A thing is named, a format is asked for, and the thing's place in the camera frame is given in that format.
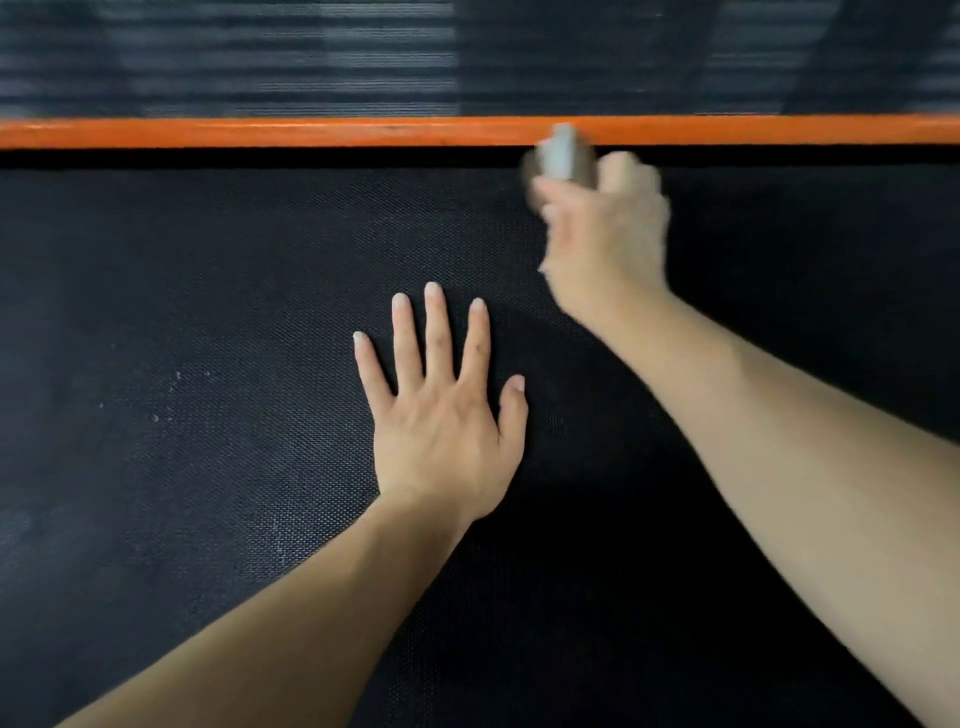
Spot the person's left hand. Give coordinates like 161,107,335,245
352,281,529,526

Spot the person's right hand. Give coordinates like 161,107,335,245
530,149,673,340

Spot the brown and grey cleaning cloth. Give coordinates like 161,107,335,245
519,122,601,208

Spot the person's right forearm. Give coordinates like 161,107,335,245
599,292,960,728

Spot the person's left forearm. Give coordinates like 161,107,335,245
52,493,474,728

